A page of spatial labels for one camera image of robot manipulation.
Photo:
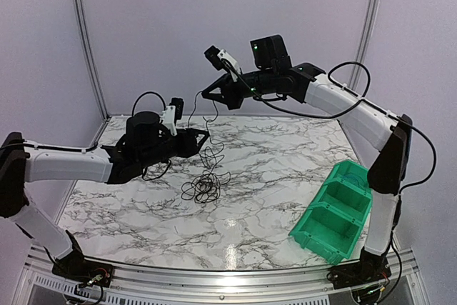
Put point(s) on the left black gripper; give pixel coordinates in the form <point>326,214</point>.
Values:
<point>188,147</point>

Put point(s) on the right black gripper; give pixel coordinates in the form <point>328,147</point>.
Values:
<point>229,96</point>

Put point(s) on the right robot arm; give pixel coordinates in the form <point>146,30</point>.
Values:
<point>276,78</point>

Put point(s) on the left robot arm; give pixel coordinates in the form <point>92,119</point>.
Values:
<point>149,139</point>

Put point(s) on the green three-compartment bin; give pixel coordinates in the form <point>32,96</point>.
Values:
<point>332,223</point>

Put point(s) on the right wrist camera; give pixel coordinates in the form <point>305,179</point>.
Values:
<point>221,59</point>

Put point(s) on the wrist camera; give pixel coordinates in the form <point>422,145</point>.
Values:
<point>221,59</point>
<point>171,114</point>

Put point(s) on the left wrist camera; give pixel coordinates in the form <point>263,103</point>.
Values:
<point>171,114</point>

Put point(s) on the left aluminium frame post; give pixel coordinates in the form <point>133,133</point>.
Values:
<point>89,59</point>

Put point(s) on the aluminium frame post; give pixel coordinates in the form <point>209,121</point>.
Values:
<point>89,59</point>
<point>352,75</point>

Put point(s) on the right aluminium frame post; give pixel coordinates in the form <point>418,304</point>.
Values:
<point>352,75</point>

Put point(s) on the front aluminium rail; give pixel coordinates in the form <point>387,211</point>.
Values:
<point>231,276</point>

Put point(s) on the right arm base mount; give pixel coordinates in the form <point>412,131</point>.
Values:
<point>369,268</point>

